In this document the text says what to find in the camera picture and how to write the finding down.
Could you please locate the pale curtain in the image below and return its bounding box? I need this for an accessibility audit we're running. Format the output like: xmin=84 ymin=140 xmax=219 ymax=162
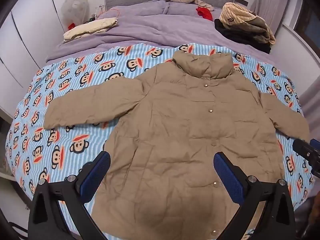
xmin=257 ymin=0 xmax=304 ymax=38

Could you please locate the cream folded jacket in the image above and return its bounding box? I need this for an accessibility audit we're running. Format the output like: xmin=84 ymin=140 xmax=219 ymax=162
xmin=63 ymin=17 xmax=118 ymax=43

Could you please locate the white covered fan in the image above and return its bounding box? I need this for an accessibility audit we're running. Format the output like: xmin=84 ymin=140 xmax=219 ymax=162
xmin=61 ymin=0 xmax=90 ymax=30

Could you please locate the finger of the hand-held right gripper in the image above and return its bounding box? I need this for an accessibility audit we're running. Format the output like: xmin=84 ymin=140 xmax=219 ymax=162
xmin=309 ymin=138 xmax=320 ymax=153
xmin=292 ymin=139 xmax=313 ymax=163

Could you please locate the beige striped garment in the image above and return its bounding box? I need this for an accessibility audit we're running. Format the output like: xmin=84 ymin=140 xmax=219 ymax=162
xmin=219 ymin=2 xmax=276 ymax=45

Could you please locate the khaki puffer jacket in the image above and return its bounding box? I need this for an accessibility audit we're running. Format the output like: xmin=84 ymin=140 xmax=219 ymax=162
xmin=43 ymin=51 xmax=310 ymax=240

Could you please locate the purple pillow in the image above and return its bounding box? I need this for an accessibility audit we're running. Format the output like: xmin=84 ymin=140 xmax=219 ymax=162
xmin=99 ymin=0 xmax=168 ymax=21
xmin=166 ymin=1 xmax=223 ymax=18

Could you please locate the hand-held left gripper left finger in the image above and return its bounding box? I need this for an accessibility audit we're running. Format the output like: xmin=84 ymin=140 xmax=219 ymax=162
xmin=27 ymin=151 xmax=111 ymax=240

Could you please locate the red cloth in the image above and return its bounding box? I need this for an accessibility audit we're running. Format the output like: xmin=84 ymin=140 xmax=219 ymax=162
xmin=196 ymin=6 xmax=213 ymax=22

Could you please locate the pinkish beige cloth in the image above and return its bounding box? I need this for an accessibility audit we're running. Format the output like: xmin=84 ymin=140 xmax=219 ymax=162
xmin=195 ymin=0 xmax=215 ymax=12

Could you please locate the dark framed window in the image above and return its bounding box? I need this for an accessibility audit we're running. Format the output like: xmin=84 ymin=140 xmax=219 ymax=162
xmin=292 ymin=4 xmax=320 ymax=44

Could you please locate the orange cable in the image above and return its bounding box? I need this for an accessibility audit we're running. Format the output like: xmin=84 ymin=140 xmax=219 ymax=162
xmin=95 ymin=5 xmax=121 ymax=18

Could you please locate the monkey print striped blanket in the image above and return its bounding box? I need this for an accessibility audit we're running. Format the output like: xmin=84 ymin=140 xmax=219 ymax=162
xmin=5 ymin=42 xmax=316 ymax=240

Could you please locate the black clothes pile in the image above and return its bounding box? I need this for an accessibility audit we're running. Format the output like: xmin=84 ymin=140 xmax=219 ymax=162
xmin=214 ymin=19 xmax=272 ymax=54

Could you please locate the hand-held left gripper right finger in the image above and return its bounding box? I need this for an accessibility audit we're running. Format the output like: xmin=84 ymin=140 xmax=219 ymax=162
xmin=213 ymin=151 xmax=297 ymax=240

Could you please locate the purple duvet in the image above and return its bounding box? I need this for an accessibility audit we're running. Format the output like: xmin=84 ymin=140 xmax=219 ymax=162
xmin=45 ymin=0 xmax=275 ymax=63

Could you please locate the white wardrobe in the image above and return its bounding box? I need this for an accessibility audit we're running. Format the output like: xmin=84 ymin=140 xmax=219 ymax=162
xmin=0 ymin=0 xmax=66 ymax=120

